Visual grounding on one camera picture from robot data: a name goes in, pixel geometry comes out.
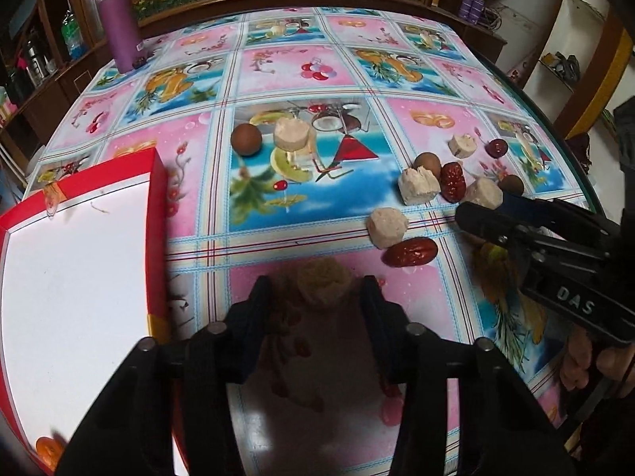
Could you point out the brown round longan fruit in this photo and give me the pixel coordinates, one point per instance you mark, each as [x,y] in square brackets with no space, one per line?
[246,140]

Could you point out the dark red jujube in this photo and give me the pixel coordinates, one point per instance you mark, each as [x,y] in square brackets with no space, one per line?
[496,148]

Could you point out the purple spray cans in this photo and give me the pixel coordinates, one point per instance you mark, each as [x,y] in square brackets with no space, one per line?
[471,10]

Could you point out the colourful fruit print tablecloth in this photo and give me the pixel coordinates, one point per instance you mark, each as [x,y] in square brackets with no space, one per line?
[377,89]

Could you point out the right human hand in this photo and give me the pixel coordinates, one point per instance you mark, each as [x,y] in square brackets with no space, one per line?
[613,362]

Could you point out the purple water bottle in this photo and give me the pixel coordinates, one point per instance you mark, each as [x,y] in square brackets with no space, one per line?
[121,28]

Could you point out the beige round yam chunk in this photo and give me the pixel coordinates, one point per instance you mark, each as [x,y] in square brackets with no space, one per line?
[291,134]

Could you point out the brown round longan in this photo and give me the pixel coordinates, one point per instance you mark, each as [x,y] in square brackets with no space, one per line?
[428,161]
[512,184]

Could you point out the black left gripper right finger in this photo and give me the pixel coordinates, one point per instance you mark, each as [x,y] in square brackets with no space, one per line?
[408,353]

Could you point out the wooden cabinet counter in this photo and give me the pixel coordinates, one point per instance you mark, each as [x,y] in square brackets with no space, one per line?
[41,107]

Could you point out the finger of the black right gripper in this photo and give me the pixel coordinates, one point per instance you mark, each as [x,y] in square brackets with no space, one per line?
[560,217]
[511,237]

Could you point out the dark red jujube date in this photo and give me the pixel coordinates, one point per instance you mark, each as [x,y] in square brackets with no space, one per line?
[452,182]
[411,253]

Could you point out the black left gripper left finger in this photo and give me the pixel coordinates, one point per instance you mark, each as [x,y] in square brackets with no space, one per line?
[224,353]

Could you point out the green plastic bottle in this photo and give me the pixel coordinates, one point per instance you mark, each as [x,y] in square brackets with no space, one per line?
[72,35]

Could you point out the red white tray box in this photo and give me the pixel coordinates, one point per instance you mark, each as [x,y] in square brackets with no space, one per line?
[84,320]

